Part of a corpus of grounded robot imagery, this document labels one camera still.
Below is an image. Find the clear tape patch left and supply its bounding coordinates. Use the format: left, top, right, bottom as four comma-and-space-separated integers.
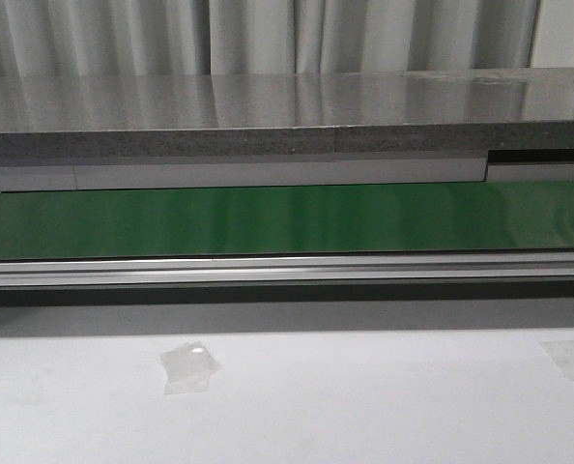
160, 342, 220, 394

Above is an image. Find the clear tape patch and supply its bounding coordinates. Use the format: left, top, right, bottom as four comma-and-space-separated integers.
539, 340, 574, 382
160, 342, 220, 394

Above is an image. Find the grey conveyor back guard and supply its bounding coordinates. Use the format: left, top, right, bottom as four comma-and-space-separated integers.
0, 149, 574, 192

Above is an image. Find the green conveyor belt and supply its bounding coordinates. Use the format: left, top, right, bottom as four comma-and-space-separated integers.
0, 181, 574, 261

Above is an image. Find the clear tape patch right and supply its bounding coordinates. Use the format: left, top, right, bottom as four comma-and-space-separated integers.
539, 340, 574, 382

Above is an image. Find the white pleated curtain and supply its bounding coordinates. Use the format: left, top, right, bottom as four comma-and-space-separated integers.
0, 1, 574, 77

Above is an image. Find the aluminium conveyor front rail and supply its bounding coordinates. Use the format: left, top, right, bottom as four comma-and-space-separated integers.
0, 250, 574, 289

